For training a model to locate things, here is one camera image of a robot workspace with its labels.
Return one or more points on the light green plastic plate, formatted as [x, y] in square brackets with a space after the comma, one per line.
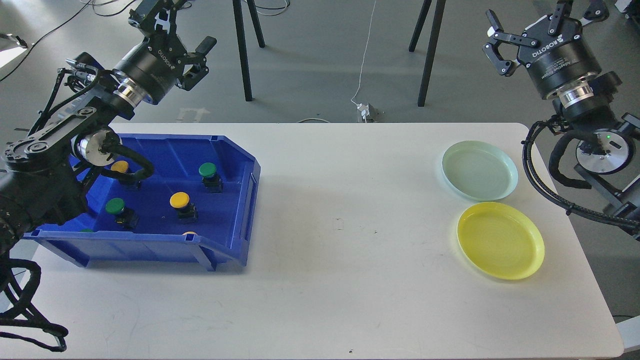
[479, 171]

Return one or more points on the green push button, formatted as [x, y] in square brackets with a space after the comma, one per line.
[124, 216]
[210, 178]

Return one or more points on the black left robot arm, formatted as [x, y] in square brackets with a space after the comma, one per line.
[71, 144]

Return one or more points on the yellow push button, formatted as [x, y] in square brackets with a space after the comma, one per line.
[185, 209]
[123, 167]

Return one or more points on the black tripod leg left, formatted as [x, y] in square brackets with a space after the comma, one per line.
[242, 41]

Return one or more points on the black tripod leg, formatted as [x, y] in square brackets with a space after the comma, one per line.
[242, 41]
[435, 32]

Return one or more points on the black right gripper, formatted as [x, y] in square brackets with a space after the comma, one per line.
[562, 57]

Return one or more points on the black tripod leg right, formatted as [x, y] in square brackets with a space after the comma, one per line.
[435, 32]

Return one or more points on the white power adapter plug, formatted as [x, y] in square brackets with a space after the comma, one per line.
[367, 113]

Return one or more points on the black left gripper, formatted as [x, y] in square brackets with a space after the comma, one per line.
[160, 62]

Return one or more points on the yellow plastic plate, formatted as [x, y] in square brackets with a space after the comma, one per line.
[500, 241]

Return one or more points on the blue plastic storage bin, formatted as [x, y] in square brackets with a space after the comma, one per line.
[224, 222]

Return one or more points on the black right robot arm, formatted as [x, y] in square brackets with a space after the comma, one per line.
[593, 143]

